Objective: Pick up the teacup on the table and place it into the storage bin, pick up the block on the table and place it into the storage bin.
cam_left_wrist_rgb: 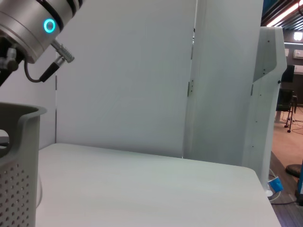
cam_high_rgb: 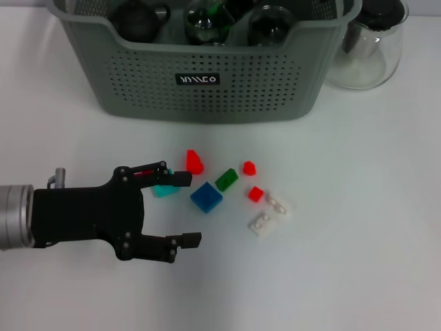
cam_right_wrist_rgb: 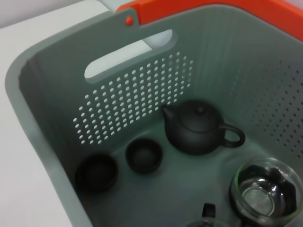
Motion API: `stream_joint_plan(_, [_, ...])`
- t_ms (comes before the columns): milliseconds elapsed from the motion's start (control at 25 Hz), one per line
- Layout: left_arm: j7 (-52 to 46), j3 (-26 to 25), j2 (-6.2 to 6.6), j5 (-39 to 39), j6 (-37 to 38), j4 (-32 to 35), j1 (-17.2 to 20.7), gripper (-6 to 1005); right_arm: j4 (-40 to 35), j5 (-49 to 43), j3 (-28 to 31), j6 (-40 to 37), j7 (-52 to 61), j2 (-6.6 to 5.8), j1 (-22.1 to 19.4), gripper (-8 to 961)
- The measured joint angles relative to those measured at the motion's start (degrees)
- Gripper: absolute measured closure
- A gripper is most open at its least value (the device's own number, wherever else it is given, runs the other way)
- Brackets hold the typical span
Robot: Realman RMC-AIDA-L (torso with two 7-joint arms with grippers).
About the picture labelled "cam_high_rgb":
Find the dark red long brick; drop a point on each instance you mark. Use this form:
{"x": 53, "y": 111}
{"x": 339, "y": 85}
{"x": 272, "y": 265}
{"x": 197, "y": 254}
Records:
{"x": 144, "y": 173}

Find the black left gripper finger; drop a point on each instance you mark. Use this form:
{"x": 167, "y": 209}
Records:
{"x": 191, "y": 240}
{"x": 181, "y": 179}

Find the small red slope brick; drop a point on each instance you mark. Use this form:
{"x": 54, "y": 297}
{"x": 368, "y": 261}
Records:
{"x": 248, "y": 169}

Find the blue square plate brick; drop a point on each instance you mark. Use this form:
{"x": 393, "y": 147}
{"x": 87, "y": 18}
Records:
{"x": 206, "y": 198}

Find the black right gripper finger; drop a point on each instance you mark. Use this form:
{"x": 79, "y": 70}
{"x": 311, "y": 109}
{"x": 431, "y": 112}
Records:
{"x": 231, "y": 15}

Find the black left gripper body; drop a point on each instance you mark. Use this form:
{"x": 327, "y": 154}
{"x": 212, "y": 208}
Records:
{"x": 86, "y": 217}

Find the small red cube brick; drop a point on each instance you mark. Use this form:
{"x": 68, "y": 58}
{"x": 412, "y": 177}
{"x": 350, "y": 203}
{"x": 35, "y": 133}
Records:
{"x": 255, "y": 194}

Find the white plate brick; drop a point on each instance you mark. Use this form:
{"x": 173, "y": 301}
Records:
{"x": 279, "y": 204}
{"x": 261, "y": 224}

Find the green rectangular brick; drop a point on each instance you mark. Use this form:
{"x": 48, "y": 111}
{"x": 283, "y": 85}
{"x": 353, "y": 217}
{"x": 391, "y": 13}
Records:
{"x": 226, "y": 179}

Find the teal square plate brick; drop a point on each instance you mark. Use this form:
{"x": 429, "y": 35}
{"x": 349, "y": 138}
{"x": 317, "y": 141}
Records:
{"x": 165, "y": 192}

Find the green plate brick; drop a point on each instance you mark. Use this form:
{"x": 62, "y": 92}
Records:
{"x": 215, "y": 7}

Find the glass carafe with black lid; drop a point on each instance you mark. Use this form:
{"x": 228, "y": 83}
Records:
{"x": 372, "y": 62}

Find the grey-green perforated storage bin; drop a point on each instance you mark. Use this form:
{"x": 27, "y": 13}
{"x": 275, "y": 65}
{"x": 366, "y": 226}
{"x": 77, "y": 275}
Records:
{"x": 241, "y": 86}

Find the black ceramic teapot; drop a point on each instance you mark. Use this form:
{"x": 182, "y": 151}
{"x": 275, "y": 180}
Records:
{"x": 134, "y": 22}

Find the tall red wedge brick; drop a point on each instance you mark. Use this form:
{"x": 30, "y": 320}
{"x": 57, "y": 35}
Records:
{"x": 193, "y": 162}

